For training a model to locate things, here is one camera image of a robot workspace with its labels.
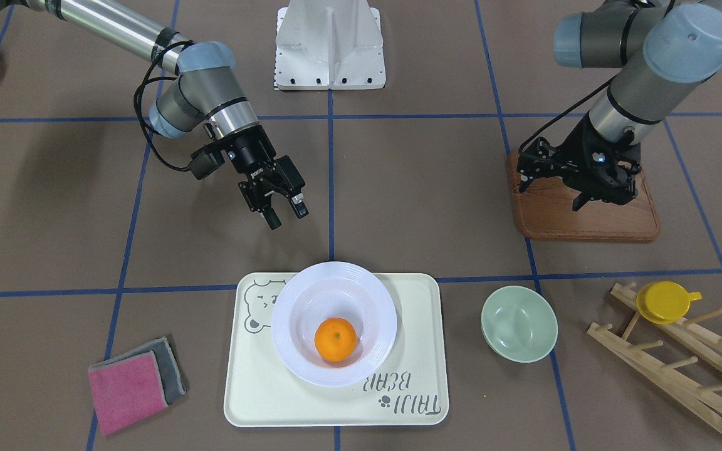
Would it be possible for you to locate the wooden dish rack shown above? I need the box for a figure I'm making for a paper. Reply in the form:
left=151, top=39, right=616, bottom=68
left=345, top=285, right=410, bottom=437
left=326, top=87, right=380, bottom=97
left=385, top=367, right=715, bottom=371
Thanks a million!
left=587, top=283, right=722, bottom=434

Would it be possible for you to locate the cream bear tray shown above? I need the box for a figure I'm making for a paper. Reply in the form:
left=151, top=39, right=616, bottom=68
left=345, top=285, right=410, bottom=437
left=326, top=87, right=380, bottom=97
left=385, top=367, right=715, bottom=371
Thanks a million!
left=223, top=273, right=449, bottom=427

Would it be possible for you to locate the yellow cup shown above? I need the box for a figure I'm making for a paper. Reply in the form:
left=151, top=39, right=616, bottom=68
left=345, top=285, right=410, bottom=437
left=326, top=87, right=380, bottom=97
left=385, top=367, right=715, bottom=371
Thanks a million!
left=636, top=281, right=703, bottom=324

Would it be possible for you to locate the green bowl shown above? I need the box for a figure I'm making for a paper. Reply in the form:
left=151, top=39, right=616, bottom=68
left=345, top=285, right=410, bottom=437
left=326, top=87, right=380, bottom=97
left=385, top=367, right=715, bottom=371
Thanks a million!
left=479, top=286, right=558, bottom=363

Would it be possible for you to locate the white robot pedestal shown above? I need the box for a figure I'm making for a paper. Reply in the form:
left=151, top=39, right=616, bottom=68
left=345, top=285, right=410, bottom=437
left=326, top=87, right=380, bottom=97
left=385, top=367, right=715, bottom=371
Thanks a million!
left=273, top=1, right=387, bottom=91

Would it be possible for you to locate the wooden cutting board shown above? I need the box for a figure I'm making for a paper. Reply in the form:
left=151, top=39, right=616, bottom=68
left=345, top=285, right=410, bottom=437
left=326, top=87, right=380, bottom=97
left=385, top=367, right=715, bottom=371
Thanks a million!
left=505, top=152, right=661, bottom=242

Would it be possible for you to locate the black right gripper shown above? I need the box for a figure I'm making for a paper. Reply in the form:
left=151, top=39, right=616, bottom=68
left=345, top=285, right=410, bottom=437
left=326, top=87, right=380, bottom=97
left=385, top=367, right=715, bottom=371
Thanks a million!
left=188, top=125, right=309, bottom=231

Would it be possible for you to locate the white round plate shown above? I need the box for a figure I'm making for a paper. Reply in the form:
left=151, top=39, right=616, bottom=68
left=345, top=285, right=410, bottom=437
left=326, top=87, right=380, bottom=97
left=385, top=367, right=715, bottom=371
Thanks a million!
left=271, top=262, right=399, bottom=388

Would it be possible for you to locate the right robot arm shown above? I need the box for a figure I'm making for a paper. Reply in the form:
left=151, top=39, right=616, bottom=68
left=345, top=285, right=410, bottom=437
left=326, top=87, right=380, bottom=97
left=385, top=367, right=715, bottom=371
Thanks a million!
left=22, top=1, right=308, bottom=229

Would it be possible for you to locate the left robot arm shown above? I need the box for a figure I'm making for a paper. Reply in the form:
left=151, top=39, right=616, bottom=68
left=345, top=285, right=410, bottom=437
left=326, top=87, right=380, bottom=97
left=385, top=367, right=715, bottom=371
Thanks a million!
left=516, top=1, right=722, bottom=211

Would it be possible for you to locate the pink and grey cloth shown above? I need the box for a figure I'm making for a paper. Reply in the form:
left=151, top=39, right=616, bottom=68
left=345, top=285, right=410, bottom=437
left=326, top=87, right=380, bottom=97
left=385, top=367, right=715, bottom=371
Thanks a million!
left=88, top=336, right=187, bottom=435

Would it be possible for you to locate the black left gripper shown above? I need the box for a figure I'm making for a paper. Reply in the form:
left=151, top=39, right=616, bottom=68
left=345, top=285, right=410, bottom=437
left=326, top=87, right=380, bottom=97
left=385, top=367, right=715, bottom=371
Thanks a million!
left=516, top=115, right=641, bottom=212

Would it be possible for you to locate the orange fruit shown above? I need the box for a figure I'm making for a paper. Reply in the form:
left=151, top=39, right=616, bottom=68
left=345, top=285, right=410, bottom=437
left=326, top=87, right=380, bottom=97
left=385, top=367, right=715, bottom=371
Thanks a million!
left=313, top=317, right=358, bottom=363

